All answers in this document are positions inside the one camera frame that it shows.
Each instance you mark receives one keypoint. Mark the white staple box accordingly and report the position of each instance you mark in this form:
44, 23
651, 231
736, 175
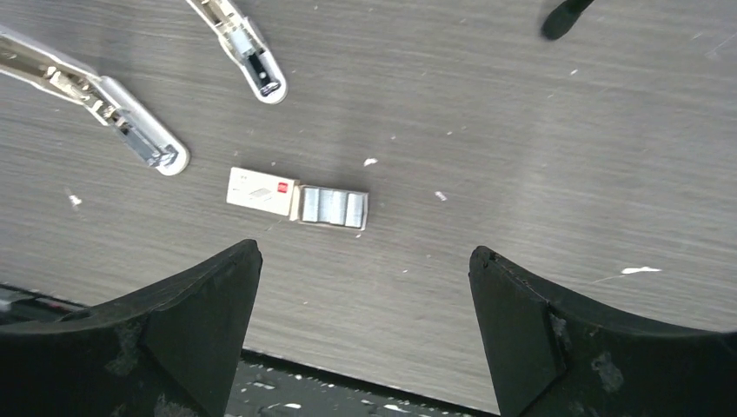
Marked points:
257, 190

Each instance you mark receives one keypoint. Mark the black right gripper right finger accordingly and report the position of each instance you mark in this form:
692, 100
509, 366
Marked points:
554, 352

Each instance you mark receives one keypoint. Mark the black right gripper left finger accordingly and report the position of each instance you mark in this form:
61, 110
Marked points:
168, 349

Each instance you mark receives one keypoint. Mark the black tripod stand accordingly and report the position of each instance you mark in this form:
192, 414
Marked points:
562, 19

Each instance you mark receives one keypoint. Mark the staple box tray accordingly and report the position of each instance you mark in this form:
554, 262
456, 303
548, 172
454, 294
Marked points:
323, 206

